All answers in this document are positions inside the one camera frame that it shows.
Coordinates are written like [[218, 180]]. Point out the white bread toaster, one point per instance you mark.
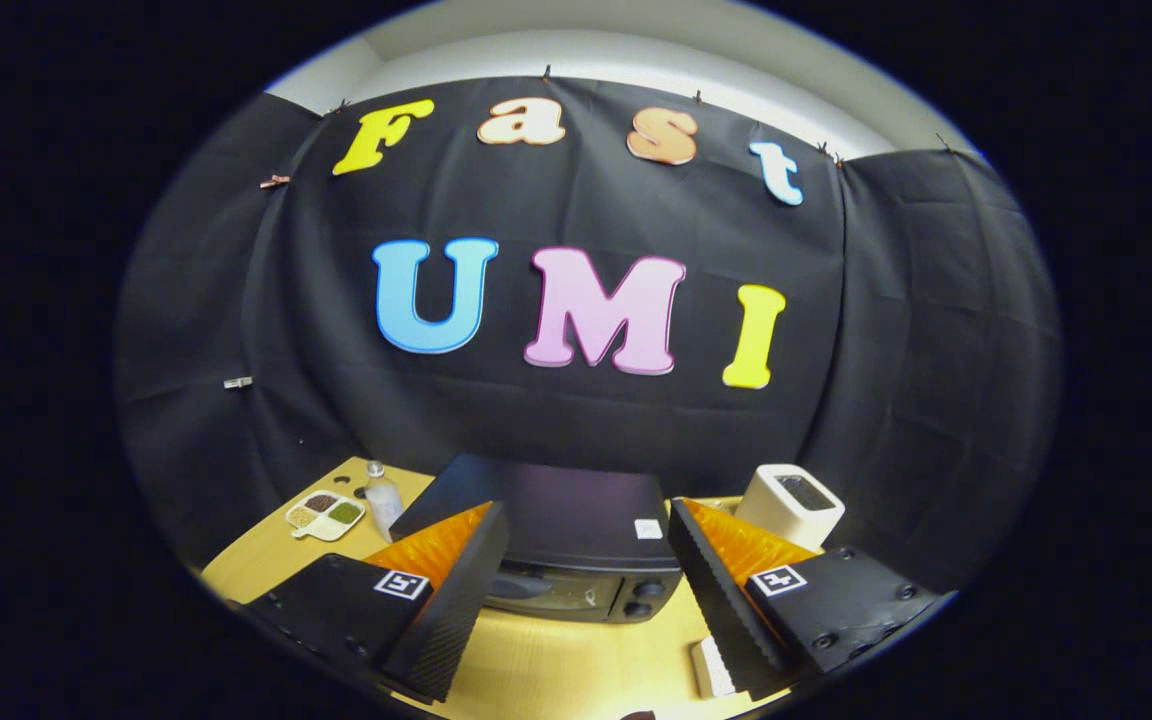
[[786, 510]]

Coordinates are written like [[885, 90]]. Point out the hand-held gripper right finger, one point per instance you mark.
[[711, 600]]

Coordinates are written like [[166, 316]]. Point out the clear plastic bottle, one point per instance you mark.
[[383, 505]]

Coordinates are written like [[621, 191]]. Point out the black toaster oven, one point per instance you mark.
[[576, 510]]

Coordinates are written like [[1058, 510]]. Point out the silver cloth clip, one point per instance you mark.
[[237, 382]]

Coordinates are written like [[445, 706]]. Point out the white divided condiment dish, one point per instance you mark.
[[326, 515]]

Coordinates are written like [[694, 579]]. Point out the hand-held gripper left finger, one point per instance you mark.
[[461, 600]]

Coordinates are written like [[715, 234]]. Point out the white rectangular dish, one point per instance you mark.
[[711, 668]]

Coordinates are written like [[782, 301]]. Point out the black backdrop cloth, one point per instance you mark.
[[556, 420]]

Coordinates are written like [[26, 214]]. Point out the copper cloth clip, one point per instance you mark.
[[274, 181]]

